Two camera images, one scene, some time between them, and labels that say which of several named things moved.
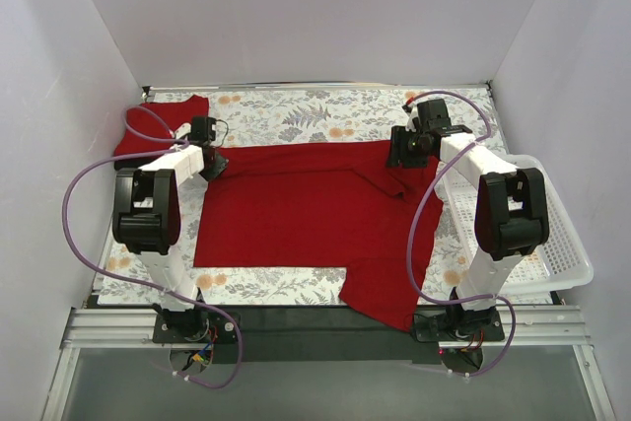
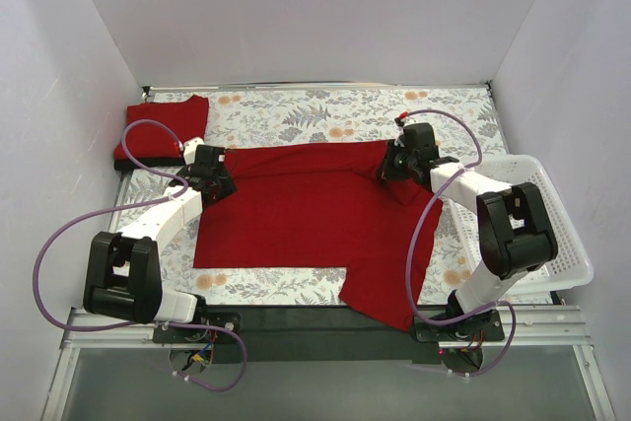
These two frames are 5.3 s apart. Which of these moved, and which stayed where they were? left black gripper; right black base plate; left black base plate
Moved: left black gripper
Stayed: right black base plate; left black base plate
